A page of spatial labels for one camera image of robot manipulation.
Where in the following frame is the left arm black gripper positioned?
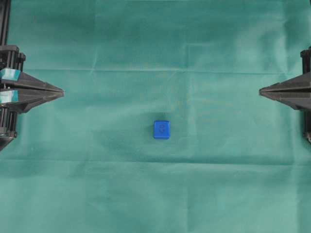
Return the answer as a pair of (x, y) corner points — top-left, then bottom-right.
(0, 45), (64, 139)

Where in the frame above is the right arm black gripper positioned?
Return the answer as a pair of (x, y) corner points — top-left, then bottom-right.
(259, 46), (311, 144)

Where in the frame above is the blue cube block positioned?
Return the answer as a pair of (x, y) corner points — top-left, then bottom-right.
(153, 120), (171, 140)

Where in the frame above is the green table cloth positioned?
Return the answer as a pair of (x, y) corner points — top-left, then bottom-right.
(0, 0), (311, 233)

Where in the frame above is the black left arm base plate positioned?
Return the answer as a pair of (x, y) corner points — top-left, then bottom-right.
(0, 136), (14, 151)

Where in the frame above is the black frame rail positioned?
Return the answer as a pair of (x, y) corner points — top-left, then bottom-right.
(0, 0), (11, 46)

